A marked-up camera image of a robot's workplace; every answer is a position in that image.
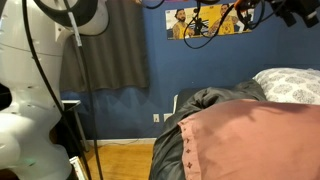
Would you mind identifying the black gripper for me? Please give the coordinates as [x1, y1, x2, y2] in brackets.
[268, 0, 320, 29]

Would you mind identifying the white grey patterned pillow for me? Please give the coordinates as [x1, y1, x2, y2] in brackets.
[252, 67, 320, 106]

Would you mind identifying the basketball players poster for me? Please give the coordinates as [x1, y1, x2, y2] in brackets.
[165, 3, 256, 41]

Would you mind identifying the grey blanket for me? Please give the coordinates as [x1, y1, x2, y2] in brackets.
[148, 79, 268, 180]

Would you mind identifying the grey curtain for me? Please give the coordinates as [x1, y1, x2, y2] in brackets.
[59, 0, 150, 93]

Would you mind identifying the black side table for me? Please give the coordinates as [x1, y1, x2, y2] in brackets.
[60, 99, 90, 153]

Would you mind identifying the white framed board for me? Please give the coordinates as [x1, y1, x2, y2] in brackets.
[68, 155, 90, 180]

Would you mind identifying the white cable label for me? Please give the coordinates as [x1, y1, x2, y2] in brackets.
[67, 11, 83, 48]

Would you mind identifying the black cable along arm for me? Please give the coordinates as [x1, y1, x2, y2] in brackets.
[21, 0, 105, 180]

